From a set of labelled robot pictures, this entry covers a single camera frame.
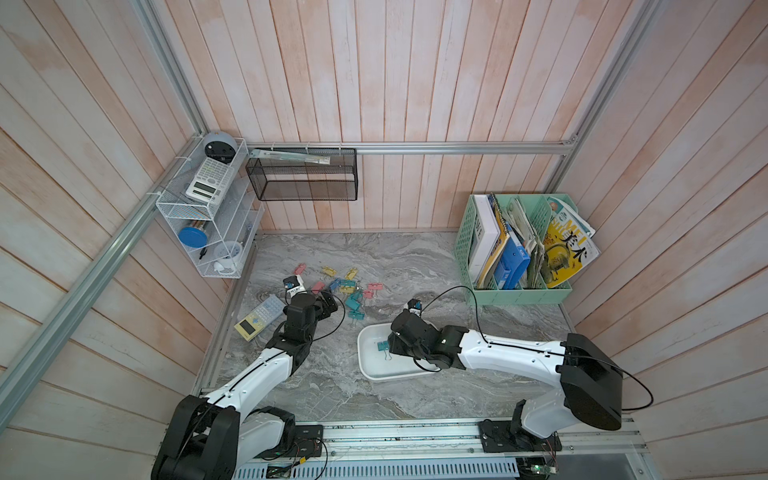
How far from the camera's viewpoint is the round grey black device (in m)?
0.81

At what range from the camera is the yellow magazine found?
2.87 feet

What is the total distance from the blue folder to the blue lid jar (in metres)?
0.85

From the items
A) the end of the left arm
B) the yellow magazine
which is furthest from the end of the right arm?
the yellow magazine

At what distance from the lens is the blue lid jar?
0.77m
